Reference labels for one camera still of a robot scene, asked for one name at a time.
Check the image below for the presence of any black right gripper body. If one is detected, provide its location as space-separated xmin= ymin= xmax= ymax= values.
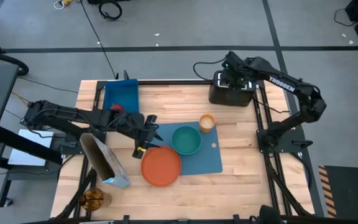
xmin=218 ymin=57 xmax=255 ymax=91

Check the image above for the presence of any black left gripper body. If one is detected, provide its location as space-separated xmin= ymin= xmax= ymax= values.
xmin=116 ymin=112 xmax=160 ymax=159

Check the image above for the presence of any red apple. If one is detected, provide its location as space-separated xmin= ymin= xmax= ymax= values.
xmin=109 ymin=103 xmax=126 ymax=113

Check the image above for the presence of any orange plate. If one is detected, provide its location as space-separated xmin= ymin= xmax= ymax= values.
xmin=140 ymin=146 xmax=182 ymax=187

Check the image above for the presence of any teal bowl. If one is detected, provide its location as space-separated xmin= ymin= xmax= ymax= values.
xmin=170 ymin=125 xmax=203 ymax=156

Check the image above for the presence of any light blue cereal box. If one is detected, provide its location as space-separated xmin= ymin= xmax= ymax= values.
xmin=79 ymin=133 xmax=132 ymax=189

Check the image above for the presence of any yellow cup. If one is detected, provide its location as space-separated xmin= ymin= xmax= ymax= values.
xmin=198 ymin=114 xmax=216 ymax=134

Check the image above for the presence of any black toaster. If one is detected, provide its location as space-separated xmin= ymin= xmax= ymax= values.
xmin=208 ymin=70 xmax=257 ymax=108

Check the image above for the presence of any blue plastic bin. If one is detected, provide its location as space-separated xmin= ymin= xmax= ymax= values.
xmin=103 ymin=78 xmax=140 ymax=113

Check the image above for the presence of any blue placemat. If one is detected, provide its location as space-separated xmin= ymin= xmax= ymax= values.
xmin=152 ymin=121 xmax=223 ymax=177

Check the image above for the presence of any amber glass jar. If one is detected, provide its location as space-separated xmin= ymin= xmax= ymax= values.
xmin=79 ymin=187 xmax=113 ymax=212

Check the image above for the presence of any white flat panel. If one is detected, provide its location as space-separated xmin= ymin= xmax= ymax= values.
xmin=7 ymin=129 xmax=55 ymax=167

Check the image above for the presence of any black desk stand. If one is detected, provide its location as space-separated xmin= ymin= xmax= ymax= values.
xmin=0 ymin=126 xmax=65 ymax=208

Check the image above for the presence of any white yellow plug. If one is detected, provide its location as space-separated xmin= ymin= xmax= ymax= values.
xmin=53 ymin=0 xmax=74 ymax=10

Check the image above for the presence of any hazard striped black mat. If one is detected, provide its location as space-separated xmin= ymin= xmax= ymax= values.
xmin=318 ymin=164 xmax=358 ymax=218

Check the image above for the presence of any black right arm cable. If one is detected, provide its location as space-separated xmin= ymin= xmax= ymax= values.
xmin=193 ymin=58 xmax=228 ymax=82

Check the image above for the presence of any long black floor cable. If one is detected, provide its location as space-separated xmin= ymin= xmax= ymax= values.
xmin=78 ymin=0 xmax=119 ymax=80

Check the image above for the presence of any thin black floor cable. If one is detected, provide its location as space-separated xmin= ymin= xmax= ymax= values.
xmin=16 ymin=76 xmax=80 ymax=94

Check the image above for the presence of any coiled black cable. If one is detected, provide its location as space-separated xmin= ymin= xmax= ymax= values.
xmin=98 ymin=0 xmax=123 ymax=22

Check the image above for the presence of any yellow floor cable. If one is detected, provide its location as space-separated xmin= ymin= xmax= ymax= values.
xmin=11 ymin=90 xmax=30 ymax=106

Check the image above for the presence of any black vacuum hose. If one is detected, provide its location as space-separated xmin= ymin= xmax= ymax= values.
xmin=0 ymin=43 xmax=30 ymax=77

